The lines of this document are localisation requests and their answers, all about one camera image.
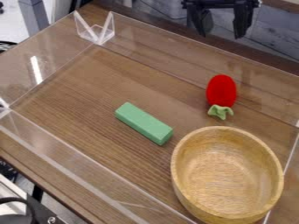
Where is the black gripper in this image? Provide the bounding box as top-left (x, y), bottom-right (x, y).
top-left (181, 0), bottom-right (262, 39)

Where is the red plush strawberry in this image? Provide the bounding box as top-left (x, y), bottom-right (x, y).
top-left (206, 74), bottom-right (238, 120)

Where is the green rectangular block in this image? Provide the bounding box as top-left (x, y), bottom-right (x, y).
top-left (115, 102), bottom-right (173, 145)

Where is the wooden bowl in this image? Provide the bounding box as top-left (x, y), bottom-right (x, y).
top-left (171, 126), bottom-right (284, 224)

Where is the clear acrylic tray wall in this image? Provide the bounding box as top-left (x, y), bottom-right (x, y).
top-left (0, 16), bottom-right (299, 224)

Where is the grey table leg post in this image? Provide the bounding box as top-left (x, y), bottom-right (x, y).
top-left (17, 0), bottom-right (49, 36)

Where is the black equipment with cable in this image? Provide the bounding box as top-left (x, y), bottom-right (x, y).
top-left (0, 197), bottom-right (67, 224)

